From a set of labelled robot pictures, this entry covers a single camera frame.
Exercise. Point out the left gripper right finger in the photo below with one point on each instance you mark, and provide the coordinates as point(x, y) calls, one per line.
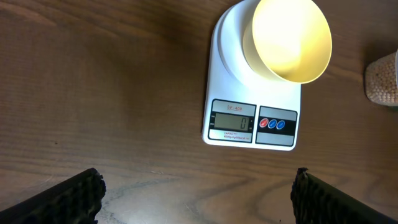
point(315, 201)

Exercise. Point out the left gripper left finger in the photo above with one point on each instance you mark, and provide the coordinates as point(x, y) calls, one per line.
point(75, 200)

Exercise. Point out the white digital kitchen scale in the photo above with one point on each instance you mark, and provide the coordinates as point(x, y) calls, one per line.
point(242, 107)

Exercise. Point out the pale yellow bowl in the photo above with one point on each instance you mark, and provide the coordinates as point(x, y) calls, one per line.
point(288, 40)

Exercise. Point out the pile of soybeans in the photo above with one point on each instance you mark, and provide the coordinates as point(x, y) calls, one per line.
point(382, 81)

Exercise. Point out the clear plastic container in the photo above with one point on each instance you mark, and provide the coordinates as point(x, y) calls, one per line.
point(395, 77)

